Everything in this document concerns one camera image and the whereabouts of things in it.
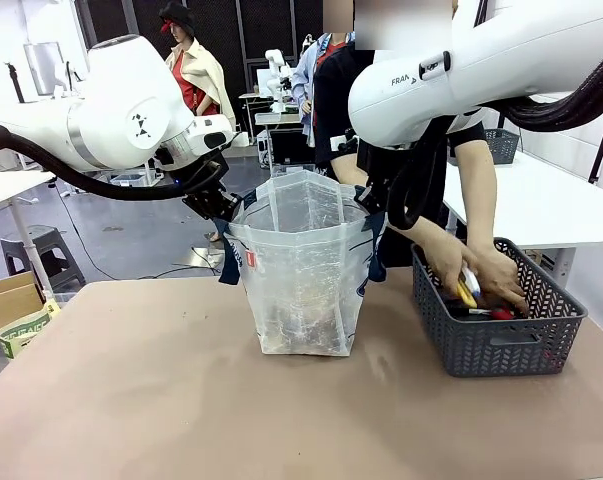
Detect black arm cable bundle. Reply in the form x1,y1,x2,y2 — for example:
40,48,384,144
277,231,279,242
386,34,603,231
0,124,227,202

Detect grey plastic basket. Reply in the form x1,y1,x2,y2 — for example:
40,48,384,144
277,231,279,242
410,236,590,379
482,127,521,167

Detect mannequin with cream jacket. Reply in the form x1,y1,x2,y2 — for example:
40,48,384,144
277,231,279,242
158,0,238,244

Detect black tripod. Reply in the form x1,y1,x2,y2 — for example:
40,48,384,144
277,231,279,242
4,62,25,104

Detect white computer case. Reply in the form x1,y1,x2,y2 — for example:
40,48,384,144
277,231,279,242
256,130,273,169

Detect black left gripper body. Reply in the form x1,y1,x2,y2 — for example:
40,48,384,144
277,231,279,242
180,164,242,221

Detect clear plastic storage bin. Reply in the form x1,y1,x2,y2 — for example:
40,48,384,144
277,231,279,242
269,163,316,180

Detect translucent shopping bag navy handles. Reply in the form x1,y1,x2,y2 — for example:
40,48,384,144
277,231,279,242
218,169,388,357

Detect grey plastic stool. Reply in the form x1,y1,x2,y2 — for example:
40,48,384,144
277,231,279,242
0,225,87,291

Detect person's right forearm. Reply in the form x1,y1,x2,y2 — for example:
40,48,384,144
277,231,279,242
330,153,460,259

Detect small wooden top table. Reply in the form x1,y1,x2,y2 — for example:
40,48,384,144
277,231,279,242
254,113,302,151

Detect grey wall board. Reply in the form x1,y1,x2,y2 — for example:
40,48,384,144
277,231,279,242
23,42,65,96

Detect green white printed carton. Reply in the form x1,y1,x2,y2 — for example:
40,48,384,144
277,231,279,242
0,298,62,360

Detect white table with leg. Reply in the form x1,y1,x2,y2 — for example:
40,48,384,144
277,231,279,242
0,171,57,301

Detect person's left forearm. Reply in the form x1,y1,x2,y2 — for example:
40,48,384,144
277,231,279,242
458,164,500,251

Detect white side table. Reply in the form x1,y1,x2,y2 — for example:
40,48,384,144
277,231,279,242
443,149,603,262

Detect person's left hand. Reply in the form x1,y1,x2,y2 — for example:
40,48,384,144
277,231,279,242
468,244,531,317

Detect black left arm cable bundle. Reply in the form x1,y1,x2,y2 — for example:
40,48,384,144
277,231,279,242
0,124,227,202

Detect brown cardboard box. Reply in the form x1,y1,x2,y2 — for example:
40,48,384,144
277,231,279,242
0,272,45,335

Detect yellow white packaged item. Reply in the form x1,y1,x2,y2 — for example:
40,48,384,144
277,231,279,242
455,267,482,310

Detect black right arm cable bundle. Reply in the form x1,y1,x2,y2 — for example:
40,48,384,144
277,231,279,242
386,34,603,231

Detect person's right hand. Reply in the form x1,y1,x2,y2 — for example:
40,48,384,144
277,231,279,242
419,233,481,302

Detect metal mannequin base plate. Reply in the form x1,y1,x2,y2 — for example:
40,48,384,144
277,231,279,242
190,245,227,269

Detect mannequin with blue shirt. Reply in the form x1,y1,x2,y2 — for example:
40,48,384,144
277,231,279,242
291,32,357,149

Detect person in black t-shirt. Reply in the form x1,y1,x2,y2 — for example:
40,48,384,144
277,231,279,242
313,29,500,269

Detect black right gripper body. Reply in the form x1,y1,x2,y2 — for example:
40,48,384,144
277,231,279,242
355,141,395,194

